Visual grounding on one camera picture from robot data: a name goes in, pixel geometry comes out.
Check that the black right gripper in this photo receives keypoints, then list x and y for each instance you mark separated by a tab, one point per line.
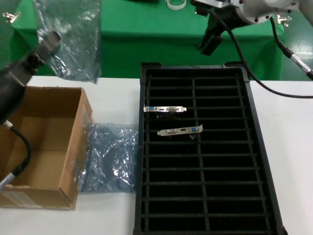
225	19

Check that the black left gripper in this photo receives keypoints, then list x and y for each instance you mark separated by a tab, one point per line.
12	88

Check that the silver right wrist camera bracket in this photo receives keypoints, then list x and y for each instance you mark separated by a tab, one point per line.
215	3

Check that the black slotted container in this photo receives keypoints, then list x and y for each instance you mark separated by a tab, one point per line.
171	195

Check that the white tape roll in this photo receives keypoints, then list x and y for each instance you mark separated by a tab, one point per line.
176	7

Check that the brown cardboard box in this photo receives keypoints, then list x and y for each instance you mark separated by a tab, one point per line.
49	137

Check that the graphics card with metal bracket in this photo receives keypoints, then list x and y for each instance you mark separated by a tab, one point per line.
179	131
166	109

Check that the green tablecloth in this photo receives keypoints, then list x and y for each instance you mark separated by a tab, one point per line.
159	36

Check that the silver binder clip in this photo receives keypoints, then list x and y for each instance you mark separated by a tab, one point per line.
284	20
11	17

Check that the translucent grey antistatic bag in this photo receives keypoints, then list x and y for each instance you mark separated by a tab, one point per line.
115	151
80	49

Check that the black flat object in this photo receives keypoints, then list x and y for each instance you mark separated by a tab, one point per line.
144	1

